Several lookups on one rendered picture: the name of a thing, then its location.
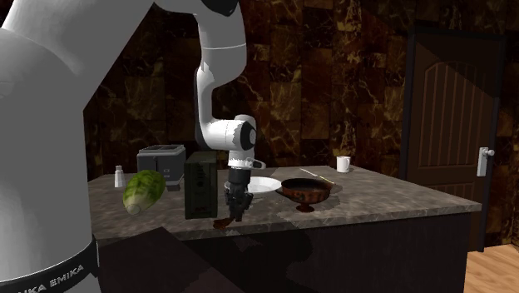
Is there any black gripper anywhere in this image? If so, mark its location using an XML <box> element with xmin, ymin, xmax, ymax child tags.
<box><xmin>225</xmin><ymin>166</ymin><xmax>255</xmax><ymax>223</ymax></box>

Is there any small brown object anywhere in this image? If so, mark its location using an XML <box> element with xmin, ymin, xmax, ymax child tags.
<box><xmin>213</xmin><ymin>217</ymin><xmax>237</xmax><ymax>232</ymax></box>

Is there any white plate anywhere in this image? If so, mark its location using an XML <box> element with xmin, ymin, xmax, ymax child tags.
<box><xmin>246</xmin><ymin>176</ymin><xmax>283</xmax><ymax>195</ymax></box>

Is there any dark green box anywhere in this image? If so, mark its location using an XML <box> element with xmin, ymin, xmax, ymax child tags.
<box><xmin>183</xmin><ymin>151</ymin><xmax>219</xmax><ymax>221</ymax></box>

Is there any brown footed bowl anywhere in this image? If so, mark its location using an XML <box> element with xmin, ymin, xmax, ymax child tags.
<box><xmin>275</xmin><ymin>176</ymin><xmax>334</xmax><ymax>214</ymax></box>

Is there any thin pale knife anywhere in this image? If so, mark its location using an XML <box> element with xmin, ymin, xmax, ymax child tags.
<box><xmin>299</xmin><ymin>167</ymin><xmax>336</xmax><ymax>185</ymax></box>

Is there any grey toaster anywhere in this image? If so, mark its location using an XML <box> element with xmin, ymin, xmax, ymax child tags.
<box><xmin>136</xmin><ymin>144</ymin><xmax>187</xmax><ymax>192</ymax></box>

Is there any green cabbage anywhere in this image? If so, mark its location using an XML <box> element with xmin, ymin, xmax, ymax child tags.
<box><xmin>122</xmin><ymin>169</ymin><xmax>167</xmax><ymax>216</ymax></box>

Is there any white mug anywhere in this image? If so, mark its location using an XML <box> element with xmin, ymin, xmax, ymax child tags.
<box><xmin>335</xmin><ymin>155</ymin><xmax>353</xmax><ymax>174</ymax></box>

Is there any white salt shaker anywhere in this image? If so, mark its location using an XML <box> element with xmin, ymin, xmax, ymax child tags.
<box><xmin>113</xmin><ymin>165</ymin><xmax>126</xmax><ymax>189</ymax></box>

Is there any dark brown door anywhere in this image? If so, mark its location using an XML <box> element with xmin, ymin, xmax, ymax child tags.
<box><xmin>398</xmin><ymin>23</ymin><xmax>509</xmax><ymax>253</ymax></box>

